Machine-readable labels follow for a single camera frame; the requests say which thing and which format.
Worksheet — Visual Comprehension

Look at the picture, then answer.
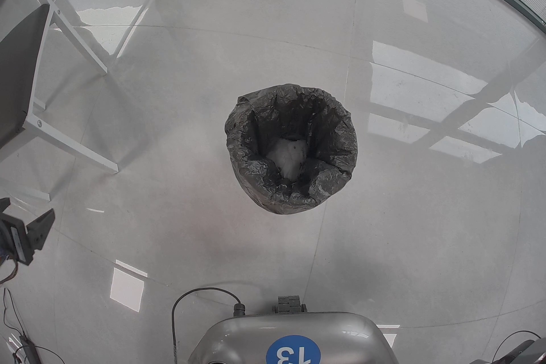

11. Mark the black cable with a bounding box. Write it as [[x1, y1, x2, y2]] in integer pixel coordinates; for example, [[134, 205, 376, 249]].
[[0, 288, 65, 364], [171, 287, 246, 364]]

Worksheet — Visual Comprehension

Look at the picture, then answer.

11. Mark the black plastic bag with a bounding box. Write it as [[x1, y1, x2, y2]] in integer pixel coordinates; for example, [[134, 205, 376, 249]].
[[225, 84, 358, 217]]

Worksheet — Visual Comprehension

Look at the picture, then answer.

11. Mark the white wrapper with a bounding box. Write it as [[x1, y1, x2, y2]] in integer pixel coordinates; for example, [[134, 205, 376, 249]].
[[266, 137, 310, 183]]

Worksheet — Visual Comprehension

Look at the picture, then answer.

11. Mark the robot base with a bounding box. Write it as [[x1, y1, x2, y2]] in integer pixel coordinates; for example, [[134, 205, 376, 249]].
[[188, 296, 400, 364]]

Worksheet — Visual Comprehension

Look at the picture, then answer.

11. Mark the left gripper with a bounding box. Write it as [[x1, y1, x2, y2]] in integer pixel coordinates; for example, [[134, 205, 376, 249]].
[[0, 198, 56, 266]]

